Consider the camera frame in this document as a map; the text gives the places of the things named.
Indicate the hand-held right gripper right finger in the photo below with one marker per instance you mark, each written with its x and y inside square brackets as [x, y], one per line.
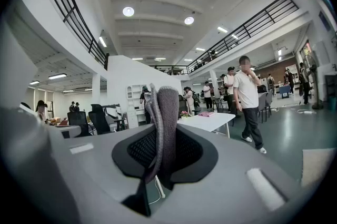
[237, 191]

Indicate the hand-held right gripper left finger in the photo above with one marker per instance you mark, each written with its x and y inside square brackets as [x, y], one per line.
[79, 178]

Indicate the grey cloth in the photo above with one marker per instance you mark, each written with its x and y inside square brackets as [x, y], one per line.
[168, 117]

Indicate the black mesh office chair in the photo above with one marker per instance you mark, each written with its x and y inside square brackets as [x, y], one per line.
[79, 122]

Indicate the white and black machine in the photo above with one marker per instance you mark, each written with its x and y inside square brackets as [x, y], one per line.
[113, 112]

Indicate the pink book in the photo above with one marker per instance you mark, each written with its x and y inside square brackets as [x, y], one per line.
[206, 114]

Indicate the white shelf cabinet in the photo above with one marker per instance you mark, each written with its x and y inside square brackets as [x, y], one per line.
[133, 112]

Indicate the beige rug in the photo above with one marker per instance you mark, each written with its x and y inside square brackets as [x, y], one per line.
[318, 165]

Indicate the pink potted flowers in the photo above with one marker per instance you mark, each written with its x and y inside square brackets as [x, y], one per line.
[185, 113]

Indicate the black mesh highback chair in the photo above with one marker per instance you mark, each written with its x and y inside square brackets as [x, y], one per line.
[181, 105]

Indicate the blue table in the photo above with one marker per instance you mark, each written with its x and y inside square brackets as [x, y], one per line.
[285, 89]

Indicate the black balcony railing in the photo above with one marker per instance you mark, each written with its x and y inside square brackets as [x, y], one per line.
[106, 62]
[292, 1]

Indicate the round ceiling light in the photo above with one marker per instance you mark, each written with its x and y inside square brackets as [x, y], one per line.
[189, 20]
[128, 11]

